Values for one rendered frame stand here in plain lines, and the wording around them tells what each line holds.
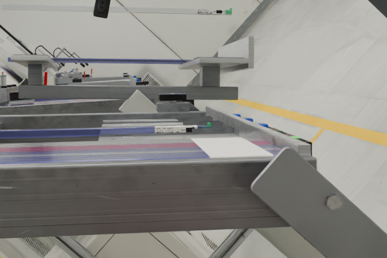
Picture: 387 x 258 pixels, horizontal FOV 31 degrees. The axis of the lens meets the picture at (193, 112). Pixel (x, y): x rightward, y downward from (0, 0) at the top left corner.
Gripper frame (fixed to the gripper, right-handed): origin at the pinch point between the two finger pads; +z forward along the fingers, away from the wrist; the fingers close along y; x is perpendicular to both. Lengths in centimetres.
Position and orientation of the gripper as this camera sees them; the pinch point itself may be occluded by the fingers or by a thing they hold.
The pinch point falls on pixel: (101, 7)
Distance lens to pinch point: 155.7
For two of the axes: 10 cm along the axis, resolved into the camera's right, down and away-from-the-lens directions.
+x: 9.7, 1.8, 1.5
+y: 1.4, 0.2, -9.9
